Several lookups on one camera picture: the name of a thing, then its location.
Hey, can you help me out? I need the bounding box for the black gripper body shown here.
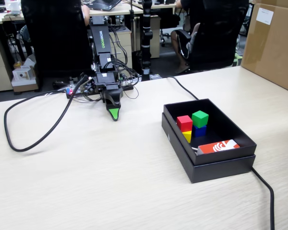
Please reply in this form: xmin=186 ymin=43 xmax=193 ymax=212
xmin=95 ymin=72 xmax=120 ymax=95

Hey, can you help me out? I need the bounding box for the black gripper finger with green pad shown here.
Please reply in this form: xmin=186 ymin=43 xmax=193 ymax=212
xmin=104 ymin=87 xmax=124 ymax=110
xmin=106 ymin=107 xmax=121 ymax=122

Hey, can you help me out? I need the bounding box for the red wooden cube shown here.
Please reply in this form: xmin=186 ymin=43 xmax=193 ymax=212
xmin=176 ymin=115 xmax=193 ymax=132

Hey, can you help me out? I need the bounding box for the yellow wooden cube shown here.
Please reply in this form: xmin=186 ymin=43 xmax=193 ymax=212
xmin=182 ymin=130 xmax=193 ymax=144

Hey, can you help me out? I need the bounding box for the green wooden cube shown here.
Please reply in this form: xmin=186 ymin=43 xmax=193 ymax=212
xmin=191 ymin=110 xmax=210 ymax=128

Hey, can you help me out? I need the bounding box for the blue wooden cube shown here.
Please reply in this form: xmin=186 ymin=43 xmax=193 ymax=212
xmin=192 ymin=125 xmax=207 ymax=138

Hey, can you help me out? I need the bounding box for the robot base board with LEDs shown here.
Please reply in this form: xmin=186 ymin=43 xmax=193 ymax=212
xmin=62 ymin=85 xmax=135 ymax=100

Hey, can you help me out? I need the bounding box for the bare forearm of person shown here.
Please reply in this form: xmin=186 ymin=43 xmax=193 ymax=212
xmin=81 ymin=4 xmax=91 ymax=24

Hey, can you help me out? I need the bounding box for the seated person in black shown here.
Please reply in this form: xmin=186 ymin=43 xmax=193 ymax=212
xmin=170 ymin=0 xmax=202 ymax=74

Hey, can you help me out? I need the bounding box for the black cardboard box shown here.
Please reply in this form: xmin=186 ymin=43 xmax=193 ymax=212
xmin=163 ymin=97 xmax=258 ymax=166

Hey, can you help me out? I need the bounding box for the black box lid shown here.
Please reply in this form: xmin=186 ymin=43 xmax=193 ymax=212
xmin=161 ymin=112 xmax=256 ymax=184

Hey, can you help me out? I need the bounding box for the large brown cardboard box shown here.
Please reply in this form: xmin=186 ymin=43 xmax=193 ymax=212
xmin=240 ymin=0 xmax=288 ymax=95

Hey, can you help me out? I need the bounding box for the black pole with white bands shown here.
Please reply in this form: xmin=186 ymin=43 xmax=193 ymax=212
xmin=140 ymin=0 xmax=153 ymax=81

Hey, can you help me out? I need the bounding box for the narrow beige cabinet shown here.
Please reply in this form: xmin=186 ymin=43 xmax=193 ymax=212
xmin=149 ymin=15 xmax=162 ymax=59

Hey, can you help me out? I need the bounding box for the black office chair tall back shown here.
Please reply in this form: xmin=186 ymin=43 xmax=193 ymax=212
xmin=21 ymin=0 xmax=93 ymax=79

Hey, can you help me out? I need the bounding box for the beige office desk with laptop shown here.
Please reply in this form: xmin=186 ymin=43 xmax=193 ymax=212
xmin=0 ymin=4 xmax=144 ymax=26

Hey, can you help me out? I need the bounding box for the black laptop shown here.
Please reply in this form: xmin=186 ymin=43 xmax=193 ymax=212
xmin=83 ymin=0 xmax=123 ymax=12

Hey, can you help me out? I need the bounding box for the flat white carton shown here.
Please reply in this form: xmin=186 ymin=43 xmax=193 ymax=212
xmin=11 ymin=78 xmax=38 ymax=93

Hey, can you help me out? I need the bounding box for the white carton with picture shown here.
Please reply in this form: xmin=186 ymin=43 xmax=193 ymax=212
xmin=12 ymin=66 xmax=36 ymax=81

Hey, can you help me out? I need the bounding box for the wide beige drawer cabinet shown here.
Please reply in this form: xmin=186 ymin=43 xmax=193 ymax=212
xmin=0 ymin=35 xmax=14 ymax=93

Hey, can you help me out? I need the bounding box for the red packet with white print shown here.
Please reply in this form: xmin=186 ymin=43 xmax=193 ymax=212
xmin=197 ymin=139 xmax=241 ymax=155

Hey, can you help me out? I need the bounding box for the black mesh office chair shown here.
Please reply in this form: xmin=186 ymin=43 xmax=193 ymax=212
xmin=175 ymin=0 xmax=250 ymax=72

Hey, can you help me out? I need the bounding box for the beige drawer cabinet with handles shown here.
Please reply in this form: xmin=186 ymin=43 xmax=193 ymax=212
xmin=109 ymin=26 xmax=133 ymax=70

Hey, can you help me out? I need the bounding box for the thick black camera cable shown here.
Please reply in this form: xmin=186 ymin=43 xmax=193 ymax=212
xmin=3 ymin=76 xmax=89 ymax=152

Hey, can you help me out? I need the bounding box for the thick black table cable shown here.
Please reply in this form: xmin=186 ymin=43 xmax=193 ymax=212
xmin=164 ymin=75 xmax=276 ymax=230

